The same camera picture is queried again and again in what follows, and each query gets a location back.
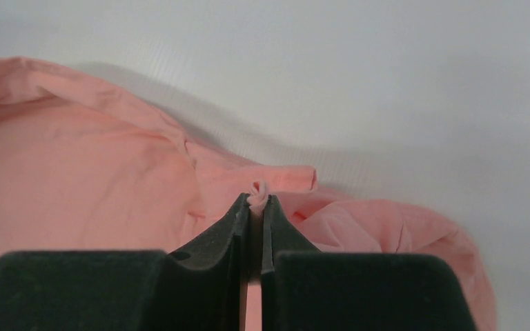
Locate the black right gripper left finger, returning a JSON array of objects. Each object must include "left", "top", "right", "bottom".
[{"left": 0, "top": 194, "right": 250, "bottom": 330}]

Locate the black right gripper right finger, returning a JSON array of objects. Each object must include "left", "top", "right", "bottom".
[{"left": 260, "top": 195, "right": 476, "bottom": 330}]

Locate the pink t shirt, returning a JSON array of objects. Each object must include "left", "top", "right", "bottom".
[{"left": 0, "top": 57, "right": 498, "bottom": 330}]

